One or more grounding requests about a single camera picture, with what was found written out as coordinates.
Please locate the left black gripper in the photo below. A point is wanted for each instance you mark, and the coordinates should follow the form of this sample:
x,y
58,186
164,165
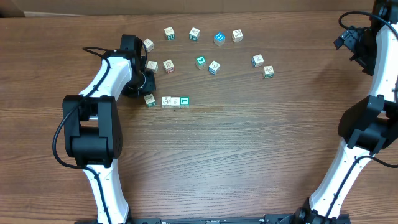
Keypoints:
x,y
151,83

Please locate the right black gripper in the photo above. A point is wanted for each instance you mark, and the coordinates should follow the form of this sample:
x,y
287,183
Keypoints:
x,y
349,38

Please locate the wooden block with engraved drawing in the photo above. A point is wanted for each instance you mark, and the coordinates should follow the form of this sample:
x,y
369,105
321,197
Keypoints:
x,y
152,66

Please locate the blue X top block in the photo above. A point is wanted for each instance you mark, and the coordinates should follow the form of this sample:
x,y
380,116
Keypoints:
x,y
166,102

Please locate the wooden block with red print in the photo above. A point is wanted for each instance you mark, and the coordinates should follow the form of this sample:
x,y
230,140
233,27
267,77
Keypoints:
x,y
175,102

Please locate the green 7 top block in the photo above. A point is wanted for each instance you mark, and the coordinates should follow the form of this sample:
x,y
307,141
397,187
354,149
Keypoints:
x,y
184,102

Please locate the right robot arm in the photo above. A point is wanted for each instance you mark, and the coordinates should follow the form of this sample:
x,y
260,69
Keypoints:
x,y
365,128

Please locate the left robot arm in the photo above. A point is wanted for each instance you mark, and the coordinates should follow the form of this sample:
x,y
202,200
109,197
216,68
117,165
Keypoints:
x,y
92,128

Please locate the block with red Y side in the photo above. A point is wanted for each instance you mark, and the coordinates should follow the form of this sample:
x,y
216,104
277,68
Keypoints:
x,y
168,66

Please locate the plain wooden block upper left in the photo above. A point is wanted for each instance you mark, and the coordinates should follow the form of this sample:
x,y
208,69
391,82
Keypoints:
x,y
149,45

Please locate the block with green R side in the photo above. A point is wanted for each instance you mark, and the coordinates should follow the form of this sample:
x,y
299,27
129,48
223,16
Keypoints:
x,y
169,33

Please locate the green 4 top block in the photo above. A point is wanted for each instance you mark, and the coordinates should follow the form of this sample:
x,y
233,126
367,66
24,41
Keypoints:
x,y
201,62

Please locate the block with green J side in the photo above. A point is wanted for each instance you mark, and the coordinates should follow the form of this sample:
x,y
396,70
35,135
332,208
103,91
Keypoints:
x,y
194,34

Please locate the blue H top block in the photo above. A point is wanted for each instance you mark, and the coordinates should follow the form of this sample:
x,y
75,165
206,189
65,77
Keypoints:
x,y
219,39

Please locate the block with green bottom side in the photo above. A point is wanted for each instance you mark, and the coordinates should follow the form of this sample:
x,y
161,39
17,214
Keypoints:
x,y
268,71

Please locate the wooden block with animal drawing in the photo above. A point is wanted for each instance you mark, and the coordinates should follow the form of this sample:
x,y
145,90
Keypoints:
x,y
237,35

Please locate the block with blue left side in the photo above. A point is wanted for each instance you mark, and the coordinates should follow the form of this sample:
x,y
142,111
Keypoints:
x,y
257,60

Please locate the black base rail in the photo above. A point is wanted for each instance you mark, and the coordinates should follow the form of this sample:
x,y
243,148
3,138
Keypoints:
x,y
211,221

